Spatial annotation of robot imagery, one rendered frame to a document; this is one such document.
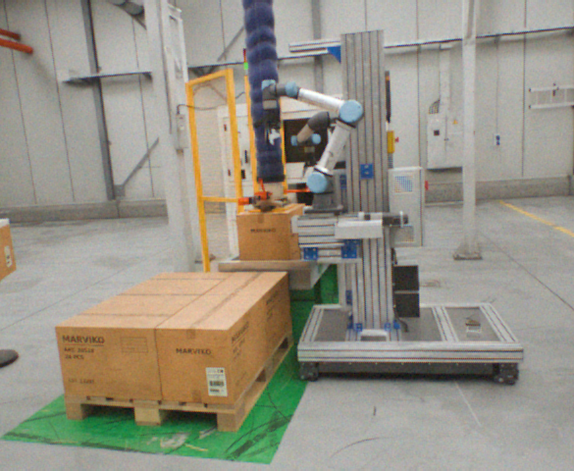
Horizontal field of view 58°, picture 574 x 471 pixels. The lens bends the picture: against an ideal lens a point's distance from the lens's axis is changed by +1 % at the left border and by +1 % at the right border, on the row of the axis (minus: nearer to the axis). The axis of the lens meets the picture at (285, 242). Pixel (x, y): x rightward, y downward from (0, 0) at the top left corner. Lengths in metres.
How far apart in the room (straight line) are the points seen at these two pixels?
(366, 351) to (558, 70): 10.57
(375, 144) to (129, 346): 1.81
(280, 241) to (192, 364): 1.38
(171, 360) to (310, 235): 1.07
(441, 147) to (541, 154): 2.17
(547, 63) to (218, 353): 11.24
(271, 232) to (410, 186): 1.13
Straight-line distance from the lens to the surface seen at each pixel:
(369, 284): 3.30
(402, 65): 12.51
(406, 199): 3.16
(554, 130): 12.94
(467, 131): 6.33
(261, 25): 4.01
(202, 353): 2.68
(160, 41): 4.79
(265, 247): 3.80
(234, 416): 2.76
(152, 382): 2.88
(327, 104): 3.03
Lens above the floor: 1.38
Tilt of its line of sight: 10 degrees down
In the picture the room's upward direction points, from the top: 4 degrees counter-clockwise
